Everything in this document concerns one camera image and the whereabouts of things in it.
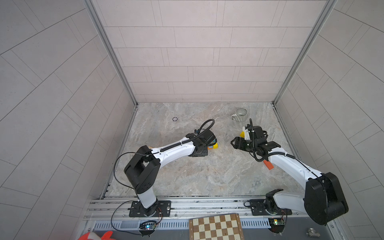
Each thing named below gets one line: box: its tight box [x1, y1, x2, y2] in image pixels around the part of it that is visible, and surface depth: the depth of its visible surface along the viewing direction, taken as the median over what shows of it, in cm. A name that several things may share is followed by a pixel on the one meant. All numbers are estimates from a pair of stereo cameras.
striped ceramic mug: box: [231, 107, 248, 123], surface depth 104 cm
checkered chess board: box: [188, 213, 245, 240], surface depth 65 cm
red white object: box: [78, 231, 115, 240], surface depth 61 cm
